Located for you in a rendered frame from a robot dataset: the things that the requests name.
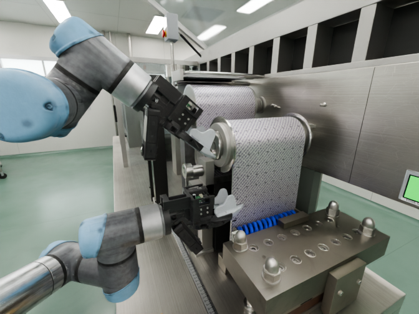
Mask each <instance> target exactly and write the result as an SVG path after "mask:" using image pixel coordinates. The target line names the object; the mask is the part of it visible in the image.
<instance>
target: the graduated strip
mask: <svg viewBox="0 0 419 314"><path fill-rule="evenodd" d="M171 231H172V233H173V236H174V238H175V240H176V243H177V245H178V247H179V250H180V252H181V254H182V256H183V259H184V261H185V264H186V266H187V267H188V270H189V272H190V275H191V277H192V279H193V281H194V284H195V286H196V289H197V291H198V293H199V295H200V298H201V300H202V302H203V305H204V306H205V309H206V311H207V314H218V312H217V310H216V308H215V306H214V304H213V302H212V300H211V298H210V296H209V294H208V291H207V289H206V287H205V285H204V283H203V281H202V279H201V277H200V275H199V273H198V271H197V269H196V267H195V265H194V263H193V261H192V259H191V257H190V255H189V253H188V251H187V248H186V246H185V244H184V242H183V241H182V240H181V239H180V238H179V237H178V236H177V235H176V234H175V233H174V232H173V230H172V228H171Z"/></svg>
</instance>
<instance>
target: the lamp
mask: <svg viewBox="0 0 419 314"><path fill-rule="evenodd" d="M404 197H407V198H409V199H412V200H415V201H418V202H419V178H417V177H414V176H410V180H409V183H408V186H407V190H406V192H405V195H404Z"/></svg>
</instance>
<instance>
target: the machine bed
mask: <svg viewBox="0 0 419 314"><path fill-rule="evenodd" d="M125 144H126V150H127V159H128V167H125V168H124V167H123V159H122V152H121V148H120V140H119V136H113V188H114V212H117V211H122V210H126V209H131V208H135V207H140V206H146V205H149V204H154V203H153V201H152V200H151V194H150V188H149V187H150V181H149V174H148V164H141V165H135V166H131V165H130V156H129V150H128V142H127V139H126V137H125ZM166 168H167V178H168V196H169V197H170V196H176V195H180V194H182V179H181V175H176V174H175V172H174V171H173V161H167V162H166ZM184 244H185V243H184ZM185 246H186V244H185ZM186 248H187V251H188V253H189V255H190V257H191V259H192V261H193V263H194V265H195V267H196V269H197V271H198V273H199V275H200V277H201V279H202V281H203V283H204V285H205V287H206V289H207V291H208V294H209V296H210V298H211V300H212V302H213V304H214V306H215V308H216V310H217V312H218V314H257V313H256V312H249V311H247V309H245V307H244V305H243V302H244V298H245V296H244V294H243V292H242V291H241V289H240V288H239V286H238V284H237V283H236V282H235V280H234V278H233V277H232V276H231V274H227V275H225V274H224V272H223V271H222V269H221V267H220V266H219V264H218V253H220V252H223V249H220V250H216V251H215V250H214V252H211V253H208V254H205V255H202V256H200V257H196V256H195V254H194V253H193V252H191V251H190V250H189V248H188V247H187V246H186ZM136 250H137V259H138V266H139V268H140V283H139V286H138V288H137V291H136V292H135V293H134V294H133V295H132V296H131V297H130V298H129V299H127V300H125V301H123V302H120V303H116V314H161V313H162V314H207V311H206V309H205V306H204V305H203V302H202V300H201V298H200V295H199V293H198V291H197V289H196V286H195V284H194V281H193V279H192V277H191V275H190V272H189V270H188V267H187V266H186V264H185V261H184V259H183V256H182V254H181V252H180V250H179V247H178V245H177V243H176V240H175V238H174V236H173V233H172V232H171V234H169V235H163V237H162V238H160V239H156V240H152V241H150V242H146V243H142V244H138V245H136ZM405 296H406V294H405V293H403V292H402V291H401V290H399V289H398V288H396V287H395V286H393V285H392V284H390V283H389V282H387V281H386V280H384V279H383V278H382V277H380V276H378V275H377V274H376V273H374V272H373V271H371V270H370V269H368V268H366V267H365V271H364V275H363V278H362V283H361V284H360V288H359V292H358V295H357V299H356V300H355V301H354V302H352V303H351V304H349V305H347V306H346V307H345V308H343V309H341V310H340V311H339V312H337V313H336V314H392V313H393V312H394V311H395V310H397V309H398V308H400V307H401V306H402V304H403V301H404V299H405Z"/></svg>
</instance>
